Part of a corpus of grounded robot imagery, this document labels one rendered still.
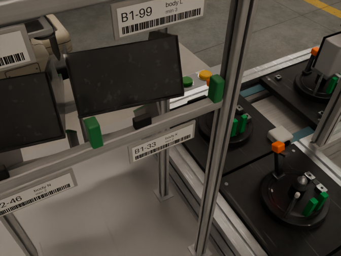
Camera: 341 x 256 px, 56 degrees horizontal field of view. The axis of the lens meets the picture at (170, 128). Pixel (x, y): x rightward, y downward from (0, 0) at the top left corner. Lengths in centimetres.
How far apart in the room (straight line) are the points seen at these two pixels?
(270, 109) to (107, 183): 52
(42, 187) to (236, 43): 25
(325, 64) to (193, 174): 37
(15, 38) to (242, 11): 20
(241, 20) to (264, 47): 279
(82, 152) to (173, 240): 48
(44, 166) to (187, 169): 47
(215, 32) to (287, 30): 70
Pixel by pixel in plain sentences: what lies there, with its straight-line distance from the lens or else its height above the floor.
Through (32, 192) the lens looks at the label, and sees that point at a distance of 36.
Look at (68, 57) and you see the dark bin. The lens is 37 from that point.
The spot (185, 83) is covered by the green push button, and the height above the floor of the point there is 97.
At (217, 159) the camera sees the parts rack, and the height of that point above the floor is 120.
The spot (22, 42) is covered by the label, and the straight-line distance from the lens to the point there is 25.
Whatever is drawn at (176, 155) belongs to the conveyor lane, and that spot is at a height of 96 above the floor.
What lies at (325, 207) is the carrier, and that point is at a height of 99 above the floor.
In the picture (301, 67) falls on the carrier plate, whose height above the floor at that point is 97.
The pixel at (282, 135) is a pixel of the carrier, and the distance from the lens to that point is 84.
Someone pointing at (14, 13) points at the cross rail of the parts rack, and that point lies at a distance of 25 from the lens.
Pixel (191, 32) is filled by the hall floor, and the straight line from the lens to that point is 323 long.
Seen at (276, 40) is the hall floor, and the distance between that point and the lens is 327.
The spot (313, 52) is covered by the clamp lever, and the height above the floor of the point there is 107.
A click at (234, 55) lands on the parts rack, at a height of 137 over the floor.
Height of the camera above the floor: 156
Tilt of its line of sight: 46 degrees down
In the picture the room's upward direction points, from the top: 1 degrees clockwise
